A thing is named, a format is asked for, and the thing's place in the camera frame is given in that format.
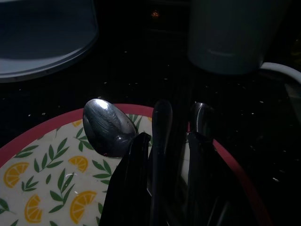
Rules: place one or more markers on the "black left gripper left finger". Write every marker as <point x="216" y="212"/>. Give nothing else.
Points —
<point x="127" y="183"/>

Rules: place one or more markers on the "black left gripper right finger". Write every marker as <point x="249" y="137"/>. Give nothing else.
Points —
<point x="202" y="179"/>

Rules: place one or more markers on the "silver metal spoon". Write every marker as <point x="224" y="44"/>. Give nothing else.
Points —
<point x="105" y="127"/>

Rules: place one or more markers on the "lemon print plate red rim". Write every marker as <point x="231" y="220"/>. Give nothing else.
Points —
<point x="47" y="164"/>

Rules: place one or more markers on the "grey water filter jug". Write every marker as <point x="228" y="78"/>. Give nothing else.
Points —
<point x="235" y="35"/>

